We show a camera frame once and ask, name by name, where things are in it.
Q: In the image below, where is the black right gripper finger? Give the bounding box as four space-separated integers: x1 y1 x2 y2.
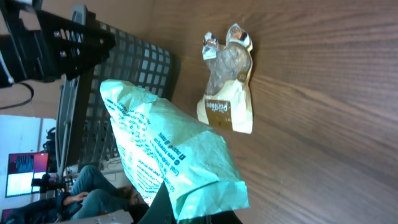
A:
137 183 243 224

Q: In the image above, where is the computer monitor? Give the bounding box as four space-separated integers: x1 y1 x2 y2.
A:
5 152 49 198

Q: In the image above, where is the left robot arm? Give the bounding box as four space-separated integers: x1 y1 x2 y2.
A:
1 1 116 87

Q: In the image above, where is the seated person in jeans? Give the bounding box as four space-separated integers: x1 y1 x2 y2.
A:
4 165 134 224

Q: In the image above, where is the teal tissue pack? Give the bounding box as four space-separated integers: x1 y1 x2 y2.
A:
112 98 249 222

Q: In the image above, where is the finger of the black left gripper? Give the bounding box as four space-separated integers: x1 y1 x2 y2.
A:
37 9 116 80

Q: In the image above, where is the grey plastic mesh basket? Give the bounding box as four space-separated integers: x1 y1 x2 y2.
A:
55 5 180 175

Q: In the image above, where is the brown white snack bag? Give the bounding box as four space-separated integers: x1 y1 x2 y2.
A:
197 23 253 134

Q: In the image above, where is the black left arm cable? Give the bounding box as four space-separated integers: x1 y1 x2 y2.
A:
0 82 35 110

